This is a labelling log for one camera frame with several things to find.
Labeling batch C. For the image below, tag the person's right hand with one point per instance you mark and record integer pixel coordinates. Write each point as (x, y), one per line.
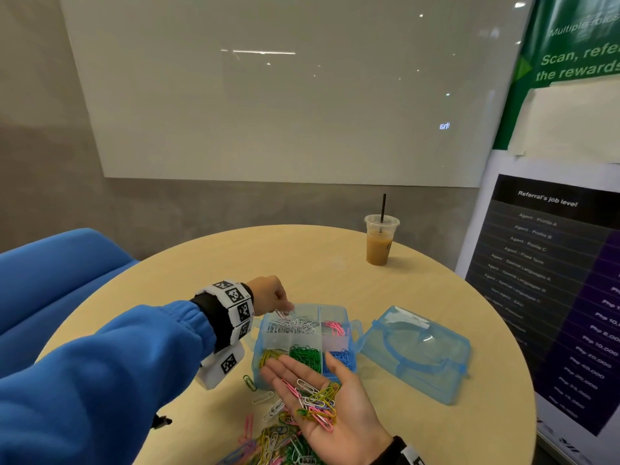
(344, 421)

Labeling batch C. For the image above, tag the person's left hand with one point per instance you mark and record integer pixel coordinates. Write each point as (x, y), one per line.
(269, 295)

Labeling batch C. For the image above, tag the handful of assorted paper clips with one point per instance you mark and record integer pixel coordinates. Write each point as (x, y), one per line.
(315, 402)

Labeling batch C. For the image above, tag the blue compartment organizer box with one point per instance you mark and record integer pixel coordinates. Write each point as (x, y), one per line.
(308, 339)

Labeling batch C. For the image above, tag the bunch of yellow paper clips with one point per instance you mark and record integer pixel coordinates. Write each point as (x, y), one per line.
(271, 356)

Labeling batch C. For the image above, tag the bunch of blue paper clips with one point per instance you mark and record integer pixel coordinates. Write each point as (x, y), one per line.
(342, 358)

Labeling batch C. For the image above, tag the bunch of green paper clips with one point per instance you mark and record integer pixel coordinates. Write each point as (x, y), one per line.
(306, 358)

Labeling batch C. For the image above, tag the bunch of pink paper clips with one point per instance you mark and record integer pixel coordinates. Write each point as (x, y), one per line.
(335, 328)

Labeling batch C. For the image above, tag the pile of coloured paper clips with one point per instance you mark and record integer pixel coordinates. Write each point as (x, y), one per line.
(266, 440)

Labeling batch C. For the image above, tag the person's left forearm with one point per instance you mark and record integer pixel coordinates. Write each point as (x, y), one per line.
(87, 392)

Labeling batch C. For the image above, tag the blue transparent box lid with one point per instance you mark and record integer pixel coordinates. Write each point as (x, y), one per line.
(417, 353)

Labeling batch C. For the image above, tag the left wrist marker band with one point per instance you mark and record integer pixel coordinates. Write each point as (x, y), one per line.
(231, 310)

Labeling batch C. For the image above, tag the wrist marker band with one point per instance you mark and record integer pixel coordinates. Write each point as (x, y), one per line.
(414, 455)
(231, 310)

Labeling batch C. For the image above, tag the right wrist marker band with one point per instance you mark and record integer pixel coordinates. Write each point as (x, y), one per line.
(414, 455)

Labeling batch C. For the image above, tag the round wooden table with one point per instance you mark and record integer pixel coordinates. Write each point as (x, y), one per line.
(194, 266)

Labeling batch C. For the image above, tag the iced coffee plastic cup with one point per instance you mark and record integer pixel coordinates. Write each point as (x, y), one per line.
(379, 245)

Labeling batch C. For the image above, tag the black drinking straw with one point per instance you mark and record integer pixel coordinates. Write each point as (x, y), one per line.
(384, 206)

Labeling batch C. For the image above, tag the blue upholstered chair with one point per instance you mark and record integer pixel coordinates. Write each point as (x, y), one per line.
(48, 285)

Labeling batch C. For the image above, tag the standing poster banner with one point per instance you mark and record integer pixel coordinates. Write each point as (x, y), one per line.
(552, 285)

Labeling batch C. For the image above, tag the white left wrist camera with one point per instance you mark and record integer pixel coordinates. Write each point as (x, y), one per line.
(223, 365)

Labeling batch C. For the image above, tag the white wall board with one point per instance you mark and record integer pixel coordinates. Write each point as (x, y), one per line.
(291, 92)

